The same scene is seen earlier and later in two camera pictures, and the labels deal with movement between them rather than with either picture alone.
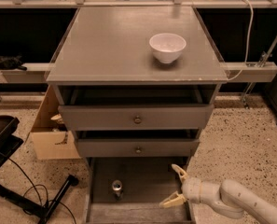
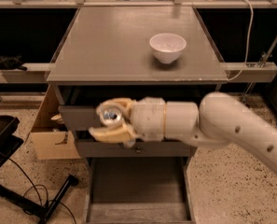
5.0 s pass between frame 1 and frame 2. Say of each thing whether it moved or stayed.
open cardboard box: stayed
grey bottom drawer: stayed
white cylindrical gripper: moved
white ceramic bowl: stayed
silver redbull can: moved
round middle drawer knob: stayed
